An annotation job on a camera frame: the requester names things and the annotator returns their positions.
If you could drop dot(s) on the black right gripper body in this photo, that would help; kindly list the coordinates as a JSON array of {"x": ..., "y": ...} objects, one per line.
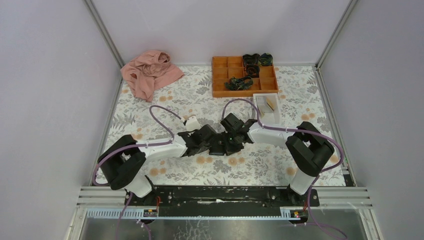
[{"x": 232, "y": 144}]

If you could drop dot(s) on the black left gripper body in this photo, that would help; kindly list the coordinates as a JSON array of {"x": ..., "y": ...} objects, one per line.
[{"x": 203, "y": 148}]

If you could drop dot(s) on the white plastic card tray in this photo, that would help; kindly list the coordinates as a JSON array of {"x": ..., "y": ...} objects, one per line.
[{"x": 270, "y": 119}]

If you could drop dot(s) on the black blue card holder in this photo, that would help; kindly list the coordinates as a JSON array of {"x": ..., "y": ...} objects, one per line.
[{"x": 217, "y": 148}]

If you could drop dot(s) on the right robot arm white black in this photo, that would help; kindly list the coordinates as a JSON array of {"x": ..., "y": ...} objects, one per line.
[{"x": 309, "y": 149}]

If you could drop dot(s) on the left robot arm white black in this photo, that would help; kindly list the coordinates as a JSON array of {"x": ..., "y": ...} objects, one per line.
[{"x": 121, "y": 163}]

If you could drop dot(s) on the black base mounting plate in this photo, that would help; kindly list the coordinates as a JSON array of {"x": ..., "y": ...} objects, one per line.
[{"x": 223, "y": 199}]

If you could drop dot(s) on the orange compartment tray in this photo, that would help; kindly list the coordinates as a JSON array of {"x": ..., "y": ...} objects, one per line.
[{"x": 263, "y": 79}]

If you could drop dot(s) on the floral patterned table mat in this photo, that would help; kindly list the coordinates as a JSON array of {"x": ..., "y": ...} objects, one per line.
[{"x": 256, "y": 165}]

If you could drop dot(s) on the pink crumpled cloth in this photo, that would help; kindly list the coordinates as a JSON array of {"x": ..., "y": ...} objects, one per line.
[{"x": 148, "y": 72}]

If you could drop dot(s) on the slotted aluminium cable rail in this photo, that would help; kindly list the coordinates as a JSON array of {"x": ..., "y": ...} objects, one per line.
[{"x": 160, "y": 214}]

